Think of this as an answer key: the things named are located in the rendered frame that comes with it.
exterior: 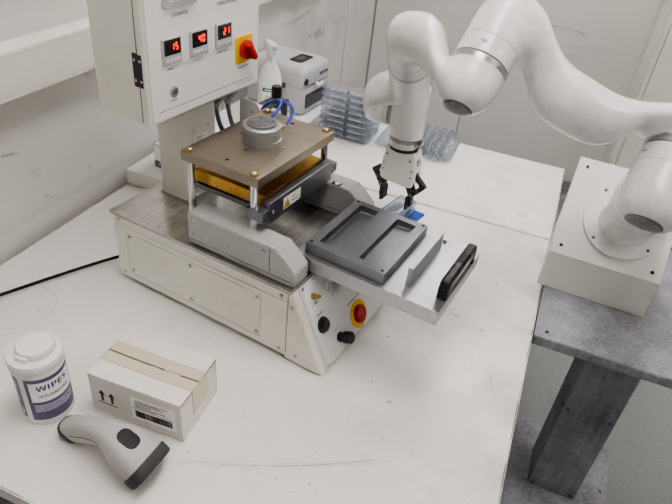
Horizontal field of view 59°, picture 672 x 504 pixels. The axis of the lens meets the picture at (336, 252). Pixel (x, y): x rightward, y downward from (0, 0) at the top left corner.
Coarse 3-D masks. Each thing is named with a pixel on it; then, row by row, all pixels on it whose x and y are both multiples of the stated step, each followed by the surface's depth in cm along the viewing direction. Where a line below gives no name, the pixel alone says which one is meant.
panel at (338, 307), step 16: (304, 288) 112; (320, 288) 116; (304, 304) 112; (320, 304) 116; (336, 304) 120; (352, 304) 125; (368, 304) 130; (320, 320) 115; (336, 320) 120; (352, 320) 125; (368, 320) 130; (320, 336) 116; (336, 336) 120; (336, 352) 120
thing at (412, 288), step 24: (432, 240) 113; (312, 264) 111; (408, 264) 112; (432, 264) 113; (360, 288) 108; (384, 288) 106; (408, 288) 106; (432, 288) 107; (456, 288) 109; (408, 312) 105; (432, 312) 102
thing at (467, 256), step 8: (472, 248) 112; (464, 256) 109; (472, 256) 111; (456, 264) 107; (464, 264) 108; (448, 272) 105; (456, 272) 105; (448, 280) 103; (456, 280) 105; (440, 288) 103; (448, 288) 103; (440, 296) 104; (448, 296) 104
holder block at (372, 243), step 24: (336, 216) 119; (360, 216) 123; (384, 216) 121; (312, 240) 111; (336, 240) 115; (360, 240) 113; (384, 240) 116; (408, 240) 115; (336, 264) 110; (360, 264) 107; (384, 264) 107
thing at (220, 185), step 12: (312, 156) 126; (204, 168) 117; (300, 168) 121; (204, 180) 117; (216, 180) 115; (228, 180) 114; (276, 180) 116; (288, 180) 116; (216, 192) 117; (228, 192) 115; (240, 192) 113; (264, 192) 112; (276, 192) 113; (240, 204) 115
